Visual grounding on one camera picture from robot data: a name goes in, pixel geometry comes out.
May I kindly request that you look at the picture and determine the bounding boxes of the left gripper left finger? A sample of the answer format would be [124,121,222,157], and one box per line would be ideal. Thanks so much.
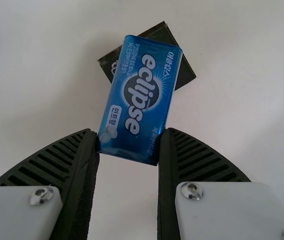
[0,128,100,240]

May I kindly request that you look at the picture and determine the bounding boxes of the blue box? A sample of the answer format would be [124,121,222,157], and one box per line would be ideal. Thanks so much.
[98,33,184,166]

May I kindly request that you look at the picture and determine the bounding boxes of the small square scanner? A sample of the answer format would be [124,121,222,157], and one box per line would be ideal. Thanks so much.
[97,21,197,91]

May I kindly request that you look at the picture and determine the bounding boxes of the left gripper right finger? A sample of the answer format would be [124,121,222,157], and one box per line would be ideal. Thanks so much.
[157,127,284,240]

